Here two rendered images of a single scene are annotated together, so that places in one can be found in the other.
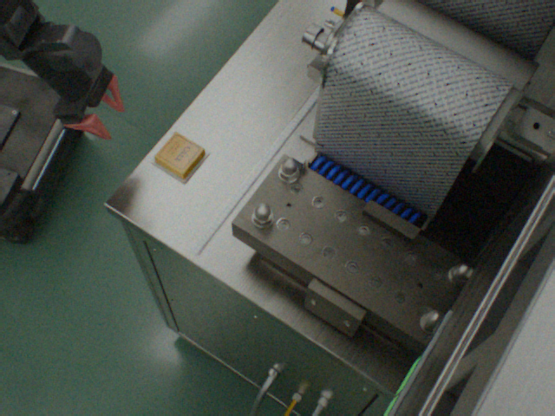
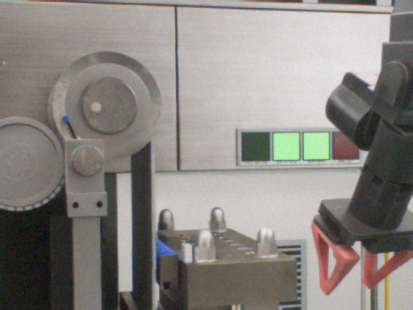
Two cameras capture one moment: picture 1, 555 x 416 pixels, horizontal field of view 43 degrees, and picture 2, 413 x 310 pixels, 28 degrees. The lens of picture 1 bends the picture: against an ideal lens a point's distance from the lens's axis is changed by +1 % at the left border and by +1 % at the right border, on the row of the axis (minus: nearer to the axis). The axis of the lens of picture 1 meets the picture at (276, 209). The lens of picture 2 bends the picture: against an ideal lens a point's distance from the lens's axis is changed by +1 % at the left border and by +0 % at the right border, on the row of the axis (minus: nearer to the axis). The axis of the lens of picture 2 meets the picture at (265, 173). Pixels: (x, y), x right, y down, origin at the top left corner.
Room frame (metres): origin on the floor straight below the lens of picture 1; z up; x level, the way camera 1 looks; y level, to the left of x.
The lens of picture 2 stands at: (1.33, 0.84, 1.21)
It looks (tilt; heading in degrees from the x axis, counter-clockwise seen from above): 3 degrees down; 223
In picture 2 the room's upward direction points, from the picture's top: straight up
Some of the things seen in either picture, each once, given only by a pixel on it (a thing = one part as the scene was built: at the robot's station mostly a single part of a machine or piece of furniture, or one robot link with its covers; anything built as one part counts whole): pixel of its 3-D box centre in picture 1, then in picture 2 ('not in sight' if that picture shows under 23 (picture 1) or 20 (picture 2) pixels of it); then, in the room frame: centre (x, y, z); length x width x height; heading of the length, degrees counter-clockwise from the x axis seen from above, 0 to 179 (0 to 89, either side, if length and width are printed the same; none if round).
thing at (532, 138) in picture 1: (538, 131); not in sight; (0.52, -0.35, 1.28); 0.06 x 0.05 x 0.02; 60
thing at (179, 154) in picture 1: (179, 155); not in sight; (0.65, 0.19, 0.91); 0.07 x 0.07 x 0.02; 60
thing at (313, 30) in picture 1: (312, 36); (87, 161); (0.74, -0.04, 1.18); 0.04 x 0.02 x 0.04; 150
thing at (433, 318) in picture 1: (434, 320); (217, 219); (0.31, -0.25, 1.05); 0.04 x 0.04 x 0.04
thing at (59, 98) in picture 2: (347, 45); (108, 106); (0.67, -0.09, 1.25); 0.15 x 0.01 x 0.15; 150
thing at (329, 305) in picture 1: (332, 309); not in sight; (0.34, -0.11, 0.96); 0.10 x 0.03 x 0.11; 60
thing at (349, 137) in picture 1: (381, 159); (142, 197); (0.56, -0.16, 1.11); 0.23 x 0.01 x 0.18; 60
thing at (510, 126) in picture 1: (525, 141); not in sight; (0.52, -0.34, 1.25); 0.07 x 0.04 x 0.04; 60
